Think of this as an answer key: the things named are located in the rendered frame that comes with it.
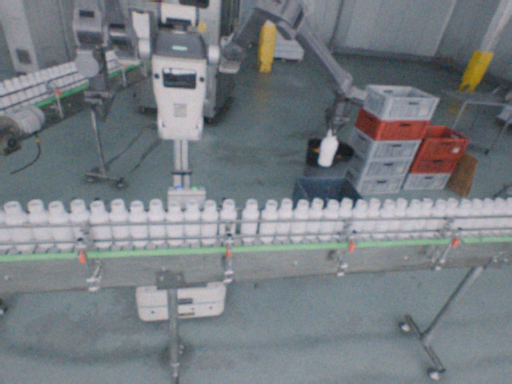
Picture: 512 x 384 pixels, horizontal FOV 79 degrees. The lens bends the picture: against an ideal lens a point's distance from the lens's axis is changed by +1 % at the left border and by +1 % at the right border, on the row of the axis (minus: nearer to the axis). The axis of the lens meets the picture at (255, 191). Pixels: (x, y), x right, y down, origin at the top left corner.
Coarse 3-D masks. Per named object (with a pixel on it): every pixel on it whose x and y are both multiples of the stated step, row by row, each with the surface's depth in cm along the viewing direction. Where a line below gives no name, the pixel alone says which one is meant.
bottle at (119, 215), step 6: (114, 204) 101; (120, 204) 102; (114, 210) 99; (120, 210) 99; (126, 210) 103; (114, 216) 100; (120, 216) 100; (126, 216) 101; (114, 222) 100; (120, 222) 101; (114, 228) 102; (120, 228) 102; (126, 228) 103; (114, 234) 104; (120, 234) 103; (126, 234) 104
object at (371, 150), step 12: (360, 132) 327; (360, 144) 330; (372, 144) 311; (384, 144) 314; (396, 144) 358; (408, 144) 324; (372, 156) 318; (384, 156) 324; (396, 156) 329; (408, 156) 334
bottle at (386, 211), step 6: (384, 204) 120; (390, 204) 118; (378, 210) 122; (384, 210) 120; (390, 210) 119; (378, 216) 122; (384, 216) 120; (390, 216) 119; (378, 222) 122; (384, 222) 121; (390, 222) 122; (378, 228) 123; (384, 228) 123; (372, 234) 126; (378, 234) 125; (384, 234) 125
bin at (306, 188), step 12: (300, 180) 172; (312, 180) 174; (324, 180) 175; (336, 180) 176; (348, 180) 175; (300, 192) 164; (312, 192) 178; (324, 192) 180; (336, 192) 182; (348, 192) 175; (324, 204) 185; (324, 276) 148
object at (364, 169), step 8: (352, 160) 345; (360, 160) 332; (384, 160) 326; (392, 160) 329; (400, 160) 333; (408, 160) 336; (352, 168) 345; (360, 168) 332; (368, 168) 327; (376, 168) 331; (384, 168) 334; (392, 168) 337; (400, 168) 341; (408, 168) 344; (360, 176) 332; (368, 176) 333; (376, 176) 337; (384, 176) 340; (392, 176) 344; (400, 176) 347
